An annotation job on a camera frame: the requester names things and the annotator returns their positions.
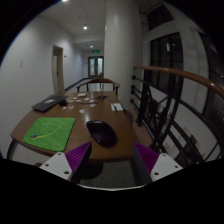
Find wooden armchair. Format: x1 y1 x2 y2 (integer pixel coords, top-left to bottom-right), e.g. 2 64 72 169
75 77 121 98

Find white notepad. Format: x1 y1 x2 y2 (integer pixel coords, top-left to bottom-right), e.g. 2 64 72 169
110 102 124 112

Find small dark transom window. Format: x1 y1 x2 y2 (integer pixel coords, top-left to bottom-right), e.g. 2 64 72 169
146 3 178 31

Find large dark window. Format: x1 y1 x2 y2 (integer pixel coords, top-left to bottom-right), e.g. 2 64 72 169
146 31 184 98

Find black closed laptop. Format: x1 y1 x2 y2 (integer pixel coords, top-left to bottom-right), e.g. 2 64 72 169
31 95 69 113

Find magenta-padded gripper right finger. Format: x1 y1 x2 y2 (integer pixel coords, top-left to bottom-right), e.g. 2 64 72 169
130 142 184 186

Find glass double door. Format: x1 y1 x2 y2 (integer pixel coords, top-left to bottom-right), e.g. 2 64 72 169
87 55 105 79

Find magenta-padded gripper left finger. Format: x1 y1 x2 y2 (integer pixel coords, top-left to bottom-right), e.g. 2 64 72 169
39 141 93 183

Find black railing with wooden handrail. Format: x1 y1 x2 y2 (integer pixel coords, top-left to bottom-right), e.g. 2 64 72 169
129 64 224 168

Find green mouse pad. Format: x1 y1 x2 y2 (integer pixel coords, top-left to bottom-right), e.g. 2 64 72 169
22 116 77 153

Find black cable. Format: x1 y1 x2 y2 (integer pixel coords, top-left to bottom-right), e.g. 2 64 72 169
74 95 110 105

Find black computer mouse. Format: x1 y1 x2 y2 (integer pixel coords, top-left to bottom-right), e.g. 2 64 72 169
85 119 119 149

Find white side door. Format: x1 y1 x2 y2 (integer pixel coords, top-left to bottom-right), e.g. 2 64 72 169
51 44 65 94

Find ceiling lights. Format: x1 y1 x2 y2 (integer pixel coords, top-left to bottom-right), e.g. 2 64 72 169
60 0 89 32

